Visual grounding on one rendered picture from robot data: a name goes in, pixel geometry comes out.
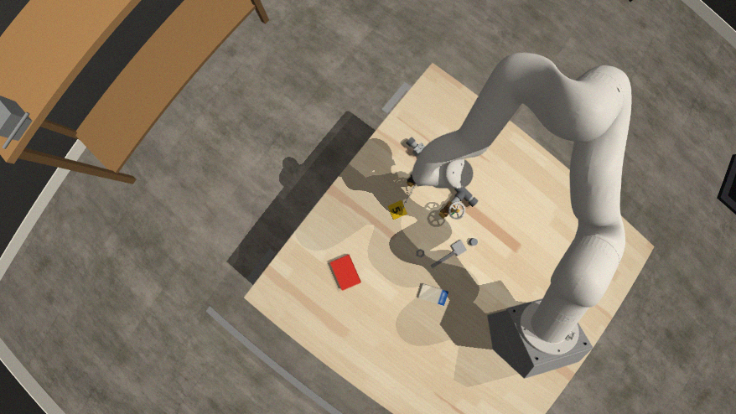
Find red flat block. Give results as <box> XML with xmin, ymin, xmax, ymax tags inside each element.
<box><xmin>330</xmin><ymin>254</ymin><xmax>361</xmax><ymax>291</ymax></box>

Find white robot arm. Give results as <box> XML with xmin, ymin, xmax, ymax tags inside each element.
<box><xmin>412</xmin><ymin>53</ymin><xmax>631</xmax><ymax>355</ymax></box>

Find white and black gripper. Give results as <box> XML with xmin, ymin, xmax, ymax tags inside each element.
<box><xmin>407</xmin><ymin>175</ymin><xmax>425</xmax><ymax>186</ymax></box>

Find grey pipe manifold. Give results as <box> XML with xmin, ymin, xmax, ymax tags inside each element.
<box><xmin>406</xmin><ymin>137</ymin><xmax>478</xmax><ymax>220</ymax></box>

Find yellow square tag on metal chain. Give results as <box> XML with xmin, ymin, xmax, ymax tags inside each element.
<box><xmin>388</xmin><ymin>184</ymin><xmax>416</xmax><ymax>220</ymax></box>

